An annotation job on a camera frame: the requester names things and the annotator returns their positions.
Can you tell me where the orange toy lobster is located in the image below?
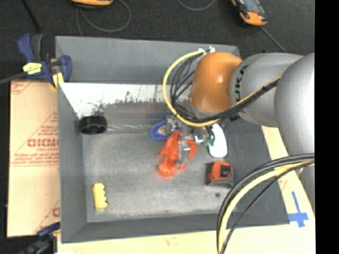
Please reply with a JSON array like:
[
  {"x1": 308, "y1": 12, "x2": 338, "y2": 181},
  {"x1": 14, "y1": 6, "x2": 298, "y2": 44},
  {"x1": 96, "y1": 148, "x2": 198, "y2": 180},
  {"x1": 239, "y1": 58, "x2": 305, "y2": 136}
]
[{"x1": 157, "y1": 130, "x2": 198, "y2": 178}]

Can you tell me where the blue and white oval object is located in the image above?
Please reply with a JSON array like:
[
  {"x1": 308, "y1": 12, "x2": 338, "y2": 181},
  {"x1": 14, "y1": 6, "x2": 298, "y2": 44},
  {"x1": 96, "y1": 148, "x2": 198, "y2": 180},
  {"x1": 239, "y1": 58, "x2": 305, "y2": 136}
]
[{"x1": 150, "y1": 120, "x2": 170, "y2": 141}]

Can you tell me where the orange and black tape measure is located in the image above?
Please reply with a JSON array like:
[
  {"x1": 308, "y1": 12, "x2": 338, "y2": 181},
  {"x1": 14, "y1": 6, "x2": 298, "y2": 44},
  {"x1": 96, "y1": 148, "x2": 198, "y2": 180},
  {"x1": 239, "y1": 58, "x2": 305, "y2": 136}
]
[{"x1": 205, "y1": 160, "x2": 234, "y2": 187}]

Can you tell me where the grey metal bin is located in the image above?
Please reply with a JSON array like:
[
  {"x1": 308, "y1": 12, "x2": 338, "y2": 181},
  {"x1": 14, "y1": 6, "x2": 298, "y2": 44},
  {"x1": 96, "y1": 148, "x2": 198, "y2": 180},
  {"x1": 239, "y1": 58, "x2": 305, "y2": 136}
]
[{"x1": 55, "y1": 35, "x2": 290, "y2": 243}]

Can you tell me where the yellow toy brick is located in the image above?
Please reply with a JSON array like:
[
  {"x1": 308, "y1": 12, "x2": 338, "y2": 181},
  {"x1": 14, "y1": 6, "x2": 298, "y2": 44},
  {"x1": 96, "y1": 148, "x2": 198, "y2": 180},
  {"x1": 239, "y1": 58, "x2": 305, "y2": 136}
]
[{"x1": 92, "y1": 183, "x2": 109, "y2": 212}]

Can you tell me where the brown cardboard board, red print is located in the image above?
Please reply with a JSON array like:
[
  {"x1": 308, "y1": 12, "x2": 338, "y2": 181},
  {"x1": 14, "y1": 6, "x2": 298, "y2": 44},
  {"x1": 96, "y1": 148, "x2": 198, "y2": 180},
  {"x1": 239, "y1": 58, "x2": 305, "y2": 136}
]
[{"x1": 6, "y1": 79, "x2": 61, "y2": 238}]

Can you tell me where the black cylinder on white bracket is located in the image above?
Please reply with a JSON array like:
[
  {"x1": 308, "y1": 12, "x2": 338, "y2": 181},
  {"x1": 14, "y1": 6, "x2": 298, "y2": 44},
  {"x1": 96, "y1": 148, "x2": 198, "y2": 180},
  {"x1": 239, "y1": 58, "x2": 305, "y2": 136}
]
[{"x1": 207, "y1": 123, "x2": 228, "y2": 159}]

